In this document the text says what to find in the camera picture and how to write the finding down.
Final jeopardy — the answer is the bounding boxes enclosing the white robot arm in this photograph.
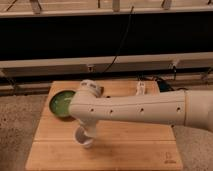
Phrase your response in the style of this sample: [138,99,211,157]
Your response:
[69,80,213,137]

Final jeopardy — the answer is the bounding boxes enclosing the white ceramic cup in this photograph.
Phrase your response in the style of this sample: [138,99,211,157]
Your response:
[74,127,93,148]

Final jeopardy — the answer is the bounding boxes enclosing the green round plate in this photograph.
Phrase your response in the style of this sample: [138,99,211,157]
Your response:
[49,90,75,118]

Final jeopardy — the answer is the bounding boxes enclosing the white metal rail frame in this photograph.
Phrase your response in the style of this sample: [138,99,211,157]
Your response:
[0,52,213,77]

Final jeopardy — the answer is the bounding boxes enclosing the black hanging cable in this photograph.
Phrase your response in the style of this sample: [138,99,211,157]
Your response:
[100,5,135,74]

